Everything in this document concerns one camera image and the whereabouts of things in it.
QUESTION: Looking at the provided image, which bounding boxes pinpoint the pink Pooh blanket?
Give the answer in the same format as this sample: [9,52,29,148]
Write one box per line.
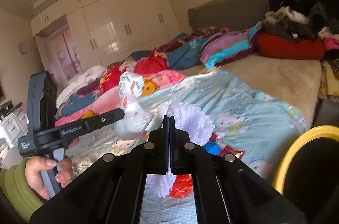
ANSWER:
[55,70,186,127]

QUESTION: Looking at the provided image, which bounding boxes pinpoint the cream built-in wardrobe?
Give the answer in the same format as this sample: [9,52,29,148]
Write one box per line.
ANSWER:
[31,0,180,68]

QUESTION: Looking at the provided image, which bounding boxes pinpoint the blue floral quilt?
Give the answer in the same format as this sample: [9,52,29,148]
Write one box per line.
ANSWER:
[167,38,207,71]

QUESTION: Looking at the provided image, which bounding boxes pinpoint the yellow cartoon blanket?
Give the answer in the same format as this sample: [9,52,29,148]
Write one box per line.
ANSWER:
[318,60,339,103]

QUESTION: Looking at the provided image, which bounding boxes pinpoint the white drawer cabinet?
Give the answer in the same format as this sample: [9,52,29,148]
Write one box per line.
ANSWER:
[0,106,29,149]

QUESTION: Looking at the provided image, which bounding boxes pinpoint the round wall clock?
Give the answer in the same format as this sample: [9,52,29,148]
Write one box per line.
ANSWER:
[18,43,27,55]

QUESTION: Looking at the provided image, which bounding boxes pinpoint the yellow rimmed black trash bin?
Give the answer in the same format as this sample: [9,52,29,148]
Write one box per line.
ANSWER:
[272,125,339,223]

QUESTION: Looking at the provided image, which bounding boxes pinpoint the light blue Hello Kitty blanket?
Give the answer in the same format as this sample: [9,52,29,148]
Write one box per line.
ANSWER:
[66,71,307,223]

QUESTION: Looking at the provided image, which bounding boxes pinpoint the green sleeve left forearm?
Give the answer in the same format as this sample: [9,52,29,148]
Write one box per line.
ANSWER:
[1,159,44,223]

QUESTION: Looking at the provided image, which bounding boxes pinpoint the red folded garment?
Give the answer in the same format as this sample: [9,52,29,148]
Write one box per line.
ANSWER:
[256,33,325,60]

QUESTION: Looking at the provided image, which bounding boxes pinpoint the striped purple blue pillow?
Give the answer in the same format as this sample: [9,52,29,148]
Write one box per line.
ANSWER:
[199,21,263,70]

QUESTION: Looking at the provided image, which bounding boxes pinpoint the red snack stick wrapper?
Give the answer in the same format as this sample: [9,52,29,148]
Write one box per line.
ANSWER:
[219,145,245,159]

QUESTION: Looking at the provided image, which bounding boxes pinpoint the blue crumpled wrapper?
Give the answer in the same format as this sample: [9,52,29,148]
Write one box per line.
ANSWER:
[203,142,221,156]

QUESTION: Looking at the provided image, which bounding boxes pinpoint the person's left hand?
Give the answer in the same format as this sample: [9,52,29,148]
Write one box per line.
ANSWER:
[25,156,74,200]

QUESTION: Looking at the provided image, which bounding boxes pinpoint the grey bed headboard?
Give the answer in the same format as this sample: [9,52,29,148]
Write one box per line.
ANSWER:
[187,0,270,31]

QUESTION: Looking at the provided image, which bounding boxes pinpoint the pile of dark clothes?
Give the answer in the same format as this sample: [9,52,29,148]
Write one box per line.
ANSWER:
[262,0,339,42]

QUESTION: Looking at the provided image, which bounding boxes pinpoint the red plastic bag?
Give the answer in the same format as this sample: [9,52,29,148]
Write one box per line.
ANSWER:
[169,175,193,199]

